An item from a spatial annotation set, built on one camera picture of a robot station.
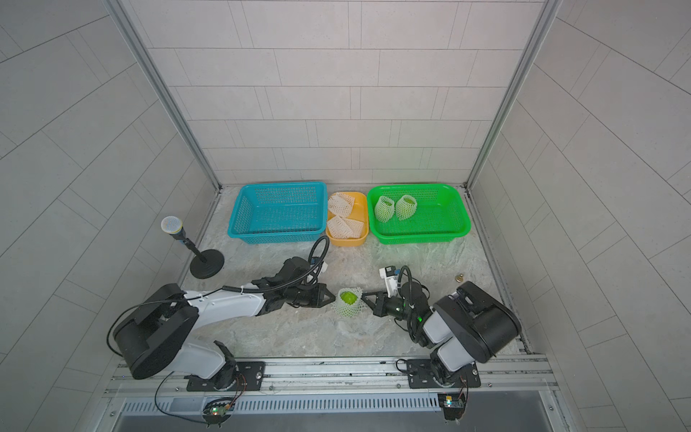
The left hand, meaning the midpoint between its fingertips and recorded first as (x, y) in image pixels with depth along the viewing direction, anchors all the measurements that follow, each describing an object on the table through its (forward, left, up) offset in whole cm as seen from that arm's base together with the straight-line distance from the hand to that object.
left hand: (339, 299), depth 82 cm
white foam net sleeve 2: (+34, -24, +4) cm, 42 cm away
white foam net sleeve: (+33, -16, +5) cm, 36 cm away
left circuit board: (-27, +28, 0) cm, 39 cm away
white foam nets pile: (+27, +1, +1) cm, 27 cm away
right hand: (0, -8, 0) cm, 8 cm away
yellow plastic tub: (+36, -7, -1) cm, 37 cm away
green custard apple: (+33, -16, +5) cm, 36 cm away
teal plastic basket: (+37, +26, -3) cm, 45 cm away
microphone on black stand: (+13, +46, -2) cm, 48 cm away
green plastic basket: (+36, -40, -1) cm, 53 cm away
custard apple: (+34, -24, +4) cm, 42 cm away
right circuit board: (-26, -30, -3) cm, 40 cm away
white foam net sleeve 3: (-4, -2, +3) cm, 6 cm away
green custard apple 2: (-1, -3, +4) cm, 5 cm away
